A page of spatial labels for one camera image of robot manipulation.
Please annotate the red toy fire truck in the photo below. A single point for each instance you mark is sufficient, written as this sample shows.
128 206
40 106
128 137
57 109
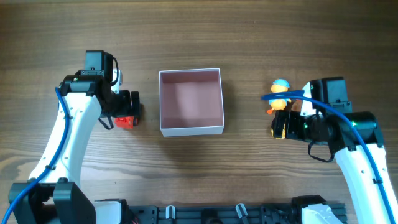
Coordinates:
127 122

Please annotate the brown plush toy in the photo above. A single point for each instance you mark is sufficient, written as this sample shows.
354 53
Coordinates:
297 105

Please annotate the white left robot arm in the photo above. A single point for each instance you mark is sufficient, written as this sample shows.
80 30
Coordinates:
52 193

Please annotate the white pink-lined open box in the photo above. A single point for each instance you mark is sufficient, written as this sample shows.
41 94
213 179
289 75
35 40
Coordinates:
191 102

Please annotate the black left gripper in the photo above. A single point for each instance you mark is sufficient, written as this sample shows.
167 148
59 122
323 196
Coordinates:
125 109

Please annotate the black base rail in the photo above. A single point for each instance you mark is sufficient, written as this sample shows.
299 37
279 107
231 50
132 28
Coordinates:
266 213

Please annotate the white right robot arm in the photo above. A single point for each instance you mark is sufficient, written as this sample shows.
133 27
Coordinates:
356 143

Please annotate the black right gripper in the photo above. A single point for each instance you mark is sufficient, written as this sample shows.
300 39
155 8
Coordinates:
278 125

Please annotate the yellow round wheel toy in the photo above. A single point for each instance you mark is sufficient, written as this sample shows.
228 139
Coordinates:
278 131

